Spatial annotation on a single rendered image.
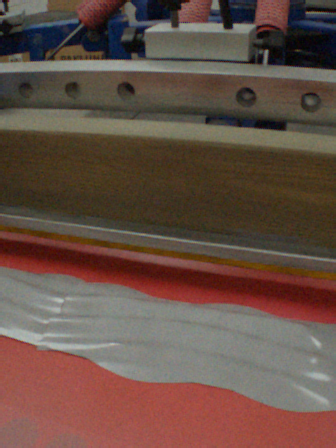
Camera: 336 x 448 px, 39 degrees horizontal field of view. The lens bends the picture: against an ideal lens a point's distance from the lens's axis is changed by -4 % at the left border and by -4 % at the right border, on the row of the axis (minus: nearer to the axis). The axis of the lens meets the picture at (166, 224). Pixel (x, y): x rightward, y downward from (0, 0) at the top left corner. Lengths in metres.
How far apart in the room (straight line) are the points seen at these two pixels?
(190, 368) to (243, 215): 0.10
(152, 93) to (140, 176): 0.24
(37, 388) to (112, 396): 0.04
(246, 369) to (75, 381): 0.10
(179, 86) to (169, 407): 0.36
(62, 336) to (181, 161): 0.13
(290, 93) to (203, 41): 0.12
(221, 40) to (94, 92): 0.16
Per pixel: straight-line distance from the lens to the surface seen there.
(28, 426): 0.27
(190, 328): 0.29
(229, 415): 0.26
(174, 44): 0.58
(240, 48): 0.56
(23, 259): 0.39
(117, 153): 0.31
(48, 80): 0.60
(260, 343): 0.29
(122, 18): 0.98
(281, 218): 0.30
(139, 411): 0.27
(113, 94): 0.57
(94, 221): 0.34
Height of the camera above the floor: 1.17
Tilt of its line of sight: 32 degrees down
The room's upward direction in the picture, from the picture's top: 4 degrees counter-clockwise
